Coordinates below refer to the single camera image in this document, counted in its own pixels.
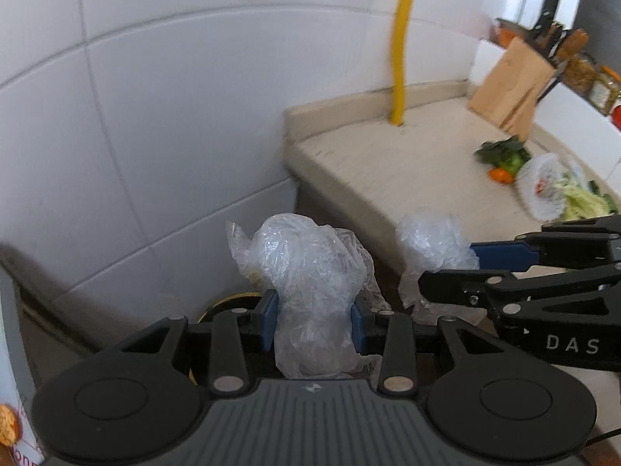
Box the bok choy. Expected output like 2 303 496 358
474 135 533 176

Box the yellow pipe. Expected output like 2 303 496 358
389 0 422 127

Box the pile of pale cabbage leaves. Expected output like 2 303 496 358
558 170 621 219

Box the glass jar of pale pickles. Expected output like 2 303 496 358
565 53 598 94

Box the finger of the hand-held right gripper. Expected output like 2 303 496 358
470 216 621 271
418 262 621 332

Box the black riveted knife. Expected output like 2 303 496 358
534 10 566 54

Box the wooden knife block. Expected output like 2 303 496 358
467 38 556 139

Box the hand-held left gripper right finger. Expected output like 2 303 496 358
350 300 515 395

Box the black bin with gold rim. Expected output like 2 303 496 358
188 290 267 385

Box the orange lidded pickle jar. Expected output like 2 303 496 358
588 65 621 115

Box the white foam fruit net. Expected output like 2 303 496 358
515 152 585 219

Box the orange bowl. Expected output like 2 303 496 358
495 18 525 44

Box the clear plastic bag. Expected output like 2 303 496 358
395 209 479 323
227 214 391 380

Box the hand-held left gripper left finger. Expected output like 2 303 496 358
104 290 278 396

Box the white printed cardboard box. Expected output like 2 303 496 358
0 264 42 466

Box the wooden handled knife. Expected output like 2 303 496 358
555 28 589 61

